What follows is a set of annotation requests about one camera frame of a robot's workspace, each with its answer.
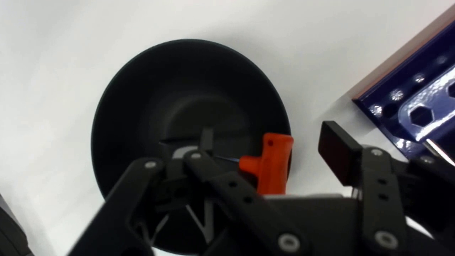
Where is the blue tool rack orange top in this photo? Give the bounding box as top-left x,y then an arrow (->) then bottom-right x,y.
352,5 -> 455,163

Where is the black bowl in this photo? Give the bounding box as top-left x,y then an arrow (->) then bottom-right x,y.
92,40 -> 290,256

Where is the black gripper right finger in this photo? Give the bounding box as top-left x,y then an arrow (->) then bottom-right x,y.
318,121 -> 455,256

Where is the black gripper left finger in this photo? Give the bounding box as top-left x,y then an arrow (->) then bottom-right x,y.
68,126 -> 311,256

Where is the orange handled tool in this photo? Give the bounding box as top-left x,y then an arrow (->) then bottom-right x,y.
216,132 -> 294,195

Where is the black foam mat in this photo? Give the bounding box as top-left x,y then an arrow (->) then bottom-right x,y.
0,195 -> 34,256

